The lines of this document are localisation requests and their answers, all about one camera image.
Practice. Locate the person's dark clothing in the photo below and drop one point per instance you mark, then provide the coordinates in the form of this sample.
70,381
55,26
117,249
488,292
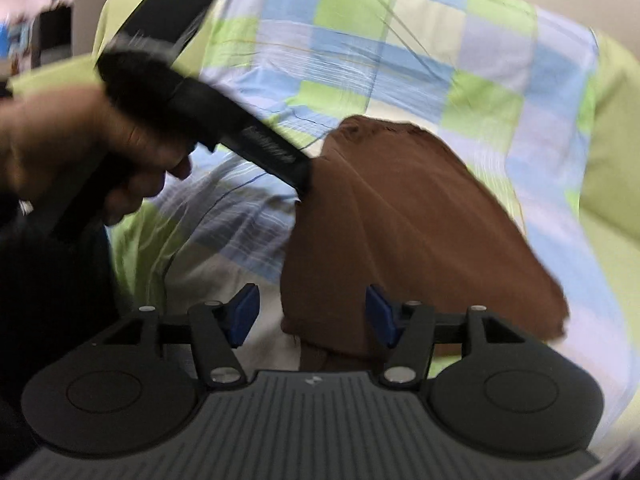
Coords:
45,310

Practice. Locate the green bed sheet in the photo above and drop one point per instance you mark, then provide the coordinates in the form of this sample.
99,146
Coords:
612,160

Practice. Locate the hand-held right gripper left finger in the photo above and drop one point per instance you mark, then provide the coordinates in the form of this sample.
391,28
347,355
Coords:
244,316

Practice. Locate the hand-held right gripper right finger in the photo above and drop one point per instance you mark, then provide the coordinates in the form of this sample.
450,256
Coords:
378,314

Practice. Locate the dark furniture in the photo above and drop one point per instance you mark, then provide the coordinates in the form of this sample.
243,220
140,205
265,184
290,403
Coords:
52,35

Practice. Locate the checkered blue green blanket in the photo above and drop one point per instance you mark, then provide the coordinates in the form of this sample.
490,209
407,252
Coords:
380,45

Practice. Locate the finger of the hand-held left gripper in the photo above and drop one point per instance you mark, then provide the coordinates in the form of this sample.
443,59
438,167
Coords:
272,154

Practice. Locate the person's left hand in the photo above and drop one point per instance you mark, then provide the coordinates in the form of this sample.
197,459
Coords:
75,135

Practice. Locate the brown cloth garment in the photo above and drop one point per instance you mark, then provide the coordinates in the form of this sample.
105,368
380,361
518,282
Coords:
410,230

